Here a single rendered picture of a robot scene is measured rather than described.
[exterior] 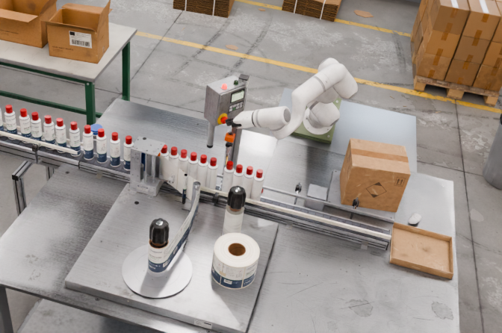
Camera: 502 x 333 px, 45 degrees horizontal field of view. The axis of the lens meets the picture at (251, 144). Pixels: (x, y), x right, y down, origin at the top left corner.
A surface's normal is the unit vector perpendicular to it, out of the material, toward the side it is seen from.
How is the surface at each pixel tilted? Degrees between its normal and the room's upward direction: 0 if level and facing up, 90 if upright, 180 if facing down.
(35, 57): 0
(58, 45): 90
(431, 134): 0
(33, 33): 90
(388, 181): 90
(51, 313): 0
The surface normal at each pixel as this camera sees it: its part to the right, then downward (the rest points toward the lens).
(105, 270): 0.12, -0.79
